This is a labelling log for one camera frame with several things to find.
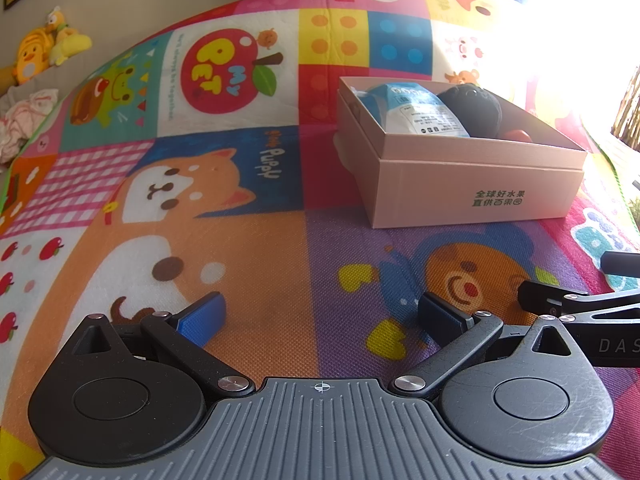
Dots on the black plush toy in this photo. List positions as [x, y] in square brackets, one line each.
[470, 110]

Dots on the mustard yellow pillow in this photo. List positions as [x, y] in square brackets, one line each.
[6, 79]

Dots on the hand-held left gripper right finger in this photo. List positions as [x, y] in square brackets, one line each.
[435, 315]

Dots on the pink white clothes pile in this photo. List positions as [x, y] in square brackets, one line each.
[25, 120]

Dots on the blue white tissue pack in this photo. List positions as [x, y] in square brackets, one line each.
[415, 115]

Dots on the yellow plush toy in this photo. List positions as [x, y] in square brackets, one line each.
[70, 42]

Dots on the pink cardboard box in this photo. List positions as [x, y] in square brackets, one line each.
[450, 185]

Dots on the yellow duck plush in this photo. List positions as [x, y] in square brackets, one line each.
[31, 57]

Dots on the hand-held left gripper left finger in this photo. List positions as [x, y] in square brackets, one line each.
[202, 315]

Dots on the red hooded doll figurine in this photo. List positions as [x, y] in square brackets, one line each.
[517, 136]

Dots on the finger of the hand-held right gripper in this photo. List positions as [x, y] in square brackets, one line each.
[622, 265]
[560, 302]

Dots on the colourful printed mat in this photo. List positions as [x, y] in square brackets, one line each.
[250, 240]

